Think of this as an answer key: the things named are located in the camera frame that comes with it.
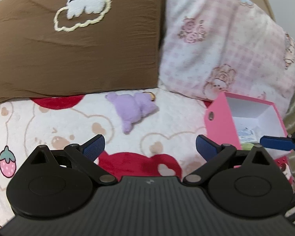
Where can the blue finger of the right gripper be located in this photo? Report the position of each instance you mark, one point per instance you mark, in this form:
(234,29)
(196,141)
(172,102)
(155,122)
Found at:
(278,143)

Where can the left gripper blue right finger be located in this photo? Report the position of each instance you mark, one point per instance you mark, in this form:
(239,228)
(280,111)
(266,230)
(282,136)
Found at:
(215,155)

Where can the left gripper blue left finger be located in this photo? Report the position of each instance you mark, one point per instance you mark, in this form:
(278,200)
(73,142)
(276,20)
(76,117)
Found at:
(83,157)

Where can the green yarn ball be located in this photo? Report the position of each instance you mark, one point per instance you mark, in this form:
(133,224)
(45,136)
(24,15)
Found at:
(248,146)

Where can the pink cardboard box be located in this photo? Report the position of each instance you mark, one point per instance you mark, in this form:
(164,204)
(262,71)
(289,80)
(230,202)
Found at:
(232,112)

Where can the purple plush toy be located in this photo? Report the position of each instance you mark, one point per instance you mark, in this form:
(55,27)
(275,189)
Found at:
(132,108)

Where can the pink checked cartoon pillow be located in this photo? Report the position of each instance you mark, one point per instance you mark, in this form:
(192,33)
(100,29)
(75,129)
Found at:
(214,46)

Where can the brown pillow with cloud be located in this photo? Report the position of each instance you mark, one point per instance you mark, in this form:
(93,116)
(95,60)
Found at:
(55,48)

